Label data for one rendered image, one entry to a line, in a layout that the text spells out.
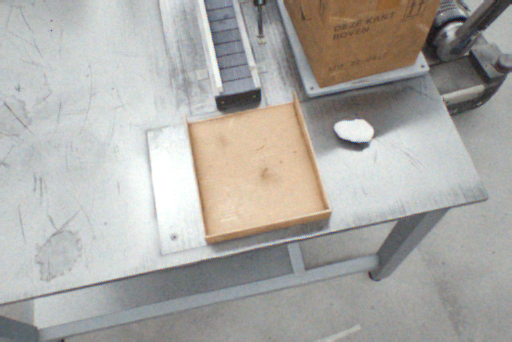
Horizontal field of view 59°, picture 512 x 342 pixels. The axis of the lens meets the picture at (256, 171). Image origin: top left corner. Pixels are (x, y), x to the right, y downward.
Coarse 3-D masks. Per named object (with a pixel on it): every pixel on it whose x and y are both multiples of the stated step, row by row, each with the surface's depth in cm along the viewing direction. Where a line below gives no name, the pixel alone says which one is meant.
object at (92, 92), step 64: (0, 0) 127; (64, 0) 126; (128, 0) 125; (192, 0) 124; (0, 64) 117; (64, 64) 116; (128, 64) 115; (192, 64) 114; (0, 128) 108; (64, 128) 107; (128, 128) 106; (320, 128) 104; (384, 128) 104; (448, 128) 103; (0, 192) 100; (64, 192) 100; (128, 192) 99; (192, 192) 98; (384, 192) 96; (448, 192) 96; (0, 256) 94; (64, 256) 93; (128, 256) 93; (192, 256) 92
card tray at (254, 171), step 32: (192, 128) 105; (224, 128) 105; (256, 128) 104; (288, 128) 104; (192, 160) 97; (224, 160) 101; (256, 160) 101; (288, 160) 100; (224, 192) 98; (256, 192) 97; (288, 192) 97; (320, 192) 97; (224, 224) 94; (256, 224) 94; (288, 224) 93
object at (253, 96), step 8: (200, 16) 115; (200, 24) 114; (208, 48) 110; (208, 56) 109; (208, 64) 108; (256, 72) 106; (256, 80) 105; (216, 88) 105; (256, 88) 104; (216, 96) 104; (224, 96) 104; (232, 96) 104; (240, 96) 105; (248, 96) 106; (256, 96) 106; (216, 104) 106; (224, 104) 107; (232, 104) 107; (240, 104) 108
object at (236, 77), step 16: (208, 0) 117; (224, 0) 117; (208, 16) 114; (224, 16) 114; (224, 32) 112; (224, 48) 110; (240, 48) 109; (224, 64) 107; (240, 64) 107; (224, 80) 105; (240, 80) 105
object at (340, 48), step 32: (288, 0) 114; (320, 0) 89; (352, 0) 84; (384, 0) 87; (416, 0) 89; (320, 32) 95; (352, 32) 92; (384, 32) 95; (416, 32) 98; (320, 64) 101; (352, 64) 102; (384, 64) 105
